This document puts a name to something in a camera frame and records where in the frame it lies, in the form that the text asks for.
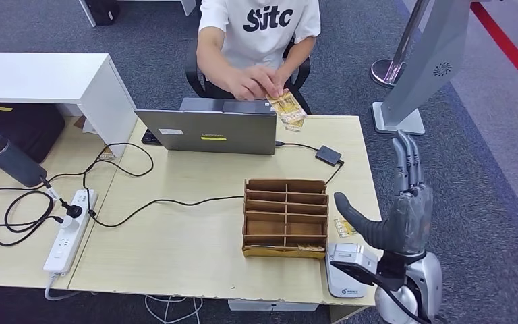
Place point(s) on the white desk leg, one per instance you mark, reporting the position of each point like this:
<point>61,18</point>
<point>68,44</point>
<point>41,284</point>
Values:
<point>88,12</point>

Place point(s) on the grey card reader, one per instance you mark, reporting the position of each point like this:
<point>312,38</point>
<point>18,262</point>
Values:
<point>344,288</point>

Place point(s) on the black bag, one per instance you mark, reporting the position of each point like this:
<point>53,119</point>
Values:
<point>21,128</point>

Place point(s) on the white desk shelf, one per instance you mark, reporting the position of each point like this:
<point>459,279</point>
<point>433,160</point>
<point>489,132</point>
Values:
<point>40,77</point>

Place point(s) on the grey laptop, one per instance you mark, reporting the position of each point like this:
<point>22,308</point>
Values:
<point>218,132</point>

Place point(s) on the dark grey water bottle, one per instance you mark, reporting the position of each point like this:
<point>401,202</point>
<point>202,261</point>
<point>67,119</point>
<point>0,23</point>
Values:
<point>12,161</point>

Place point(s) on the person's left hand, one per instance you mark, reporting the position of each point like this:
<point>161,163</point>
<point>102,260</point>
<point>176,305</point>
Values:
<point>283,80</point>

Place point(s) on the cardboard card organizer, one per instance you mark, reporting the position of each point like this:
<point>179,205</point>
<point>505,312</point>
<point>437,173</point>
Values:
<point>285,219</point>

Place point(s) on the person's right hand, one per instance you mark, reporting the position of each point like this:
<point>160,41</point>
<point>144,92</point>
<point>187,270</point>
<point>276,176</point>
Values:
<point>250,82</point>

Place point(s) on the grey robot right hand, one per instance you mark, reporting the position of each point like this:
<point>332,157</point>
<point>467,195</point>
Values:
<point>408,223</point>

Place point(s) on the black office chair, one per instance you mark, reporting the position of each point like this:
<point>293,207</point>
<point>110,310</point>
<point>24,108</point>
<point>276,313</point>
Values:
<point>194,80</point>

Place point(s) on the silver kiosk stand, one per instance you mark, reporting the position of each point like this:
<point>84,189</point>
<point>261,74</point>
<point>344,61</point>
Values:
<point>433,67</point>

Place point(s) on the yellow room key card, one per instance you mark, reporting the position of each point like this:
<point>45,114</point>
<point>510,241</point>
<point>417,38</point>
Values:
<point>311,248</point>

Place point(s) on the person's left forearm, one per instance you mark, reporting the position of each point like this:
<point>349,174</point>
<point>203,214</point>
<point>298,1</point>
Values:
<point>301,56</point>

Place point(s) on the green yellow patterned card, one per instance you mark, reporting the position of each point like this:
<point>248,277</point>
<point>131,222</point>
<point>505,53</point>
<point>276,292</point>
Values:
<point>343,229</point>

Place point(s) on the person's right forearm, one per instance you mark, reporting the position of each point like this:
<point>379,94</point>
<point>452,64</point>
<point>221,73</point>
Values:
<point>212,58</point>

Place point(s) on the person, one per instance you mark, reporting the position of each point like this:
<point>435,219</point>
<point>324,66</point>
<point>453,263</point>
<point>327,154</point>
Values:
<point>259,35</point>

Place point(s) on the black computer tower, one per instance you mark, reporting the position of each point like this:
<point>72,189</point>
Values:
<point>102,11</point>

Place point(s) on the white plug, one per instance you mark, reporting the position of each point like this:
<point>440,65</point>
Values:
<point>68,222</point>

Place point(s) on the black power adapter box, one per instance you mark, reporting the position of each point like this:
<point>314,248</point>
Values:
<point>328,155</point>

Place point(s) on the white power strip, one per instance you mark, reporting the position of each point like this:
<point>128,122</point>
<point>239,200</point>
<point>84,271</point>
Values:
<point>63,248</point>

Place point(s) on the small brown item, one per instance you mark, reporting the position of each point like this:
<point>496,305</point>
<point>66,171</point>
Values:
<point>106,155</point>

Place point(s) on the yellow patterned ID card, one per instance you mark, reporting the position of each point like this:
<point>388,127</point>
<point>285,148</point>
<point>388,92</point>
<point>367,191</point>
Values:
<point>286,109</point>

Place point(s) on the brown cardboard scrap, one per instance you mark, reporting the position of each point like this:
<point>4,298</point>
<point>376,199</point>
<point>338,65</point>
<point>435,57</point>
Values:
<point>80,122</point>

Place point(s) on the chrome stanchion post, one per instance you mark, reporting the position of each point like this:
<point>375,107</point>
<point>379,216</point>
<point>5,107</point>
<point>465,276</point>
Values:
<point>391,71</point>

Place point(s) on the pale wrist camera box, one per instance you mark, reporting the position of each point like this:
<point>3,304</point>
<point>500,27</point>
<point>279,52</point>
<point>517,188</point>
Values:
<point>353,255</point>

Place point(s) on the black plug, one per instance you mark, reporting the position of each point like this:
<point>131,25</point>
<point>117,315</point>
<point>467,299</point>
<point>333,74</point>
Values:
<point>74,210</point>

